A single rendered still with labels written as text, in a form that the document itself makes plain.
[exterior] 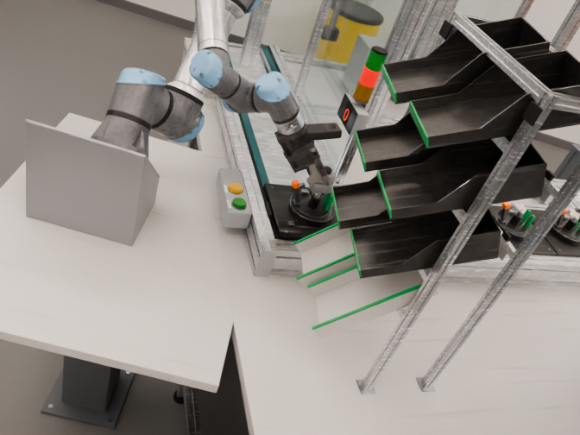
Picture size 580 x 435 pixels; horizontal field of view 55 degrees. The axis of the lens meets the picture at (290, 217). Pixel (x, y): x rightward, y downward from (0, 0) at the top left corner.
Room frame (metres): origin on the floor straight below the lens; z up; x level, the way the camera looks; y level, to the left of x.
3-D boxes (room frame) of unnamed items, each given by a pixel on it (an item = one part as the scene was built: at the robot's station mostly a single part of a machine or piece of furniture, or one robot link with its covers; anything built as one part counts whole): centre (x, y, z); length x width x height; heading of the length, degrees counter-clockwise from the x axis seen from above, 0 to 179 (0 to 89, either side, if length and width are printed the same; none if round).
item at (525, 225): (1.66, -0.72, 1.01); 0.24 x 0.24 x 0.13; 26
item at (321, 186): (1.34, -0.06, 1.09); 0.08 x 0.04 x 0.07; 116
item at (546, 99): (1.06, -0.32, 1.26); 0.36 x 0.21 x 0.80; 26
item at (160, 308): (1.14, 0.42, 0.84); 0.90 x 0.70 x 0.03; 7
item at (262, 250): (1.52, 0.21, 0.91); 0.89 x 0.06 x 0.11; 26
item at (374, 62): (1.56, -0.07, 1.39); 0.05 x 0.05 x 0.05
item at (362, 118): (1.56, -0.07, 1.29); 0.12 x 0.05 x 0.25; 26
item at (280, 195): (1.34, -0.05, 0.96); 0.24 x 0.24 x 0.02; 26
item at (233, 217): (1.32, 0.18, 0.93); 0.21 x 0.07 x 0.06; 26
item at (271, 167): (1.62, 0.06, 0.91); 0.84 x 0.28 x 0.10; 26
